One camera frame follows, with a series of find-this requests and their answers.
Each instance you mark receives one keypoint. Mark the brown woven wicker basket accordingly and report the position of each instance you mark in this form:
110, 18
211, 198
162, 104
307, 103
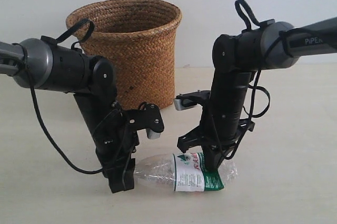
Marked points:
138, 37

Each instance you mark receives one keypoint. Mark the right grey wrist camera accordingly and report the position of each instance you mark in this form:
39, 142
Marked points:
190, 100

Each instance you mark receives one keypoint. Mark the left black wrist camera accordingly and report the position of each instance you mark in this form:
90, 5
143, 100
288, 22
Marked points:
148, 117

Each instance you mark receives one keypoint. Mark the clear plastic bottle green label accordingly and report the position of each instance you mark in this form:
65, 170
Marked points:
183, 173

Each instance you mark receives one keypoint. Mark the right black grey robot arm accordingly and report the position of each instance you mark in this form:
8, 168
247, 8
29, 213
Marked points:
238, 62

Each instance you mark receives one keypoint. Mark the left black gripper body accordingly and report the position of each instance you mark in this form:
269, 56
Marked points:
114, 141

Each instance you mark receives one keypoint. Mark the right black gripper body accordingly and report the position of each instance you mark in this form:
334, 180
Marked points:
220, 131

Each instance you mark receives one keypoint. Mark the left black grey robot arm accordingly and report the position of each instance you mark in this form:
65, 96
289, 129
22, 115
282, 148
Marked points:
41, 64

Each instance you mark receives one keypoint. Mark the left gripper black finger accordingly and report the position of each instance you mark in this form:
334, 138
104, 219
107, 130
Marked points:
120, 175

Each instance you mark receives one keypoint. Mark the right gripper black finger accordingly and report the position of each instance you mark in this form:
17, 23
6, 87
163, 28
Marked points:
213, 158

